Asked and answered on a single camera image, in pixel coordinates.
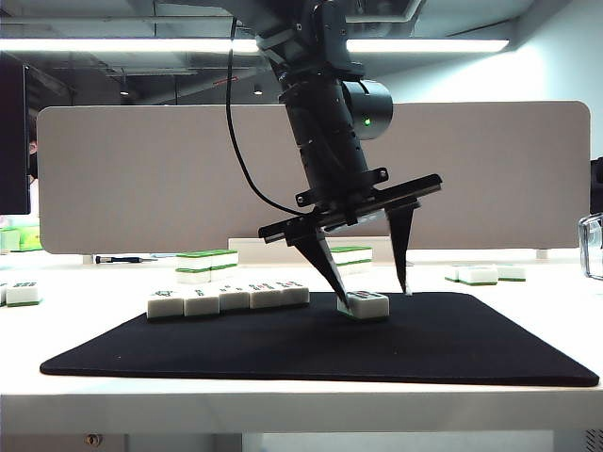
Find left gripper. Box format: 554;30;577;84
257;168;444;312

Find red green bamboo mahjong tile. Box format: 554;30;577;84
249;282;285;311
336;290;391;322
281;281;311;307

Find four-bamboo mahjong tile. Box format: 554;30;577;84
219;284;252;313

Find two-bamboo mahjong tile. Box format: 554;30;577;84
183;287;221;318

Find bird print mahjong tile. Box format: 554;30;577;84
147;289;186;322

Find black fabric mouse mat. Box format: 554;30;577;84
40;290;600;389

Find clear plastic container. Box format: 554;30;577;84
578;214;603;283

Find beige desk divider panel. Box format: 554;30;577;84
36;101;593;256

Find black blue screwdriver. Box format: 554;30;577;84
95;254;160;265

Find long ceiling light strip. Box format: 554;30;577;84
0;38;512;55

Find green yellow package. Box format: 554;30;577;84
11;225;42;253

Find person with glasses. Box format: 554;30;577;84
26;115;40;186

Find white green carton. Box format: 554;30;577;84
0;229;23;255

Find black monitor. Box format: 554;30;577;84
0;52;32;216

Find white cable tray box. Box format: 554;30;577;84
228;236;405;266

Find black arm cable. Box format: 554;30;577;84
224;16;307;218

